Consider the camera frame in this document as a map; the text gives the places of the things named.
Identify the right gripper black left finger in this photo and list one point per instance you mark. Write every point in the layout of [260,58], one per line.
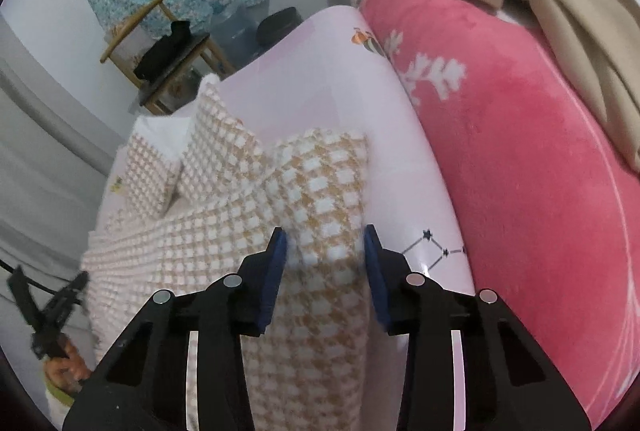
[140,383]

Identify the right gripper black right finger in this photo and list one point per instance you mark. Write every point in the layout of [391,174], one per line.
[509,381]

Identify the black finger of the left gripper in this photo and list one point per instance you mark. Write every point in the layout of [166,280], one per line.
[61,306]
[19,288]

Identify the left hand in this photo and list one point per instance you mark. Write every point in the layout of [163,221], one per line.
[70,372]

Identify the pink fleece blanket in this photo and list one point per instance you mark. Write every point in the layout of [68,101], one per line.
[548,211]

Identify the wooden chair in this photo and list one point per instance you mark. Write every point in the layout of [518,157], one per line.
[150,93]

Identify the black bag on chair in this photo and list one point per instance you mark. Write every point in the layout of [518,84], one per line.
[164,51]

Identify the spare blue water jug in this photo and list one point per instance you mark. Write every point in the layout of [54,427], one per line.
[234,31]

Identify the black round bin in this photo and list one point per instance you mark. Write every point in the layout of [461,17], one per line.
[277,26]

